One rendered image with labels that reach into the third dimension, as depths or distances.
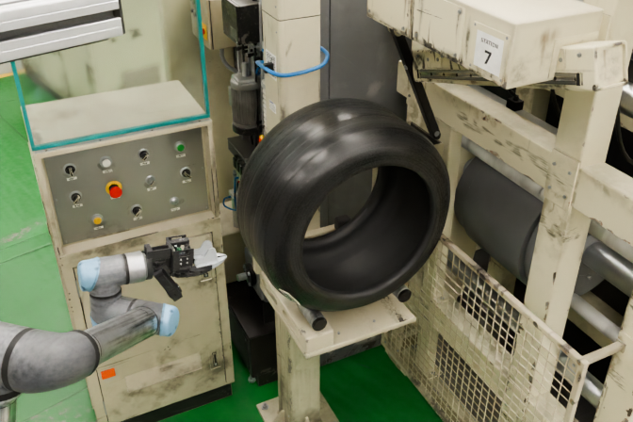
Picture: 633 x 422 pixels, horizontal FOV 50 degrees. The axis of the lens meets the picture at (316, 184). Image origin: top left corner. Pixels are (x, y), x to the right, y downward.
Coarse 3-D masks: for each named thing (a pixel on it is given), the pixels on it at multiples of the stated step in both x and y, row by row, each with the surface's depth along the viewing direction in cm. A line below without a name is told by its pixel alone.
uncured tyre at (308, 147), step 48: (288, 144) 172; (336, 144) 165; (384, 144) 168; (432, 144) 182; (240, 192) 182; (288, 192) 165; (384, 192) 212; (432, 192) 181; (288, 240) 168; (336, 240) 213; (384, 240) 211; (432, 240) 191; (288, 288) 177; (336, 288) 201; (384, 288) 191
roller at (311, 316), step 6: (300, 306) 194; (306, 312) 192; (312, 312) 190; (318, 312) 191; (306, 318) 192; (312, 318) 189; (318, 318) 188; (324, 318) 189; (312, 324) 188; (318, 324) 189; (324, 324) 190; (318, 330) 190
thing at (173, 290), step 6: (162, 270) 167; (156, 276) 167; (162, 276) 168; (168, 276) 170; (162, 282) 168; (168, 282) 169; (174, 282) 174; (168, 288) 170; (174, 288) 171; (180, 288) 174; (168, 294) 172; (174, 294) 172; (180, 294) 172; (174, 300) 173
